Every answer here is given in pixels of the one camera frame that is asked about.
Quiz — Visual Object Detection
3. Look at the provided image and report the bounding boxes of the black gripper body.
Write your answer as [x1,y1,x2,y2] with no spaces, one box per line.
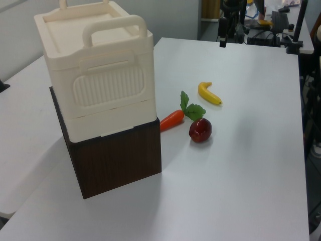
[218,17,229,39]

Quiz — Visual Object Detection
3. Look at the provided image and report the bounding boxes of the cream plastic cabinet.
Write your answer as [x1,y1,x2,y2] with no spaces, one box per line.
[34,0,157,144]

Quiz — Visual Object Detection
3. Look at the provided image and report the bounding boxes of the light wooden panel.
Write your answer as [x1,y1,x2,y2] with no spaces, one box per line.
[202,0,222,21]

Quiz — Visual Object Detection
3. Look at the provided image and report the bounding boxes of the black flat base box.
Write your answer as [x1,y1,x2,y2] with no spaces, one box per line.
[247,29,281,48]

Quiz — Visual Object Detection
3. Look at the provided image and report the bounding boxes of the yellow toy banana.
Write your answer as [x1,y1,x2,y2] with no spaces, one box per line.
[198,81,223,105]

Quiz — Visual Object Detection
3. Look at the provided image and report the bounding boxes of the black keyboard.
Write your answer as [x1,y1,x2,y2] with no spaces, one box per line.
[271,11,289,34]

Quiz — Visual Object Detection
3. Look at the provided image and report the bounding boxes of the small knob device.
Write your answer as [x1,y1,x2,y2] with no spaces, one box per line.
[282,23,296,39]

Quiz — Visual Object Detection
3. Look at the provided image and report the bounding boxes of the dark red toy apple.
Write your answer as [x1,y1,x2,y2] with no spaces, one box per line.
[189,117,213,143]

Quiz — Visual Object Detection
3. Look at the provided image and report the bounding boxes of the orange toy carrot green leaves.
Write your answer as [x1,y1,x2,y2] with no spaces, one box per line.
[159,90,207,133]

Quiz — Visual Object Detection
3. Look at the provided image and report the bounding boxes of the dark brown wooden drawer box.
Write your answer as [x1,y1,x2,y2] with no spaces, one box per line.
[49,86,163,200]

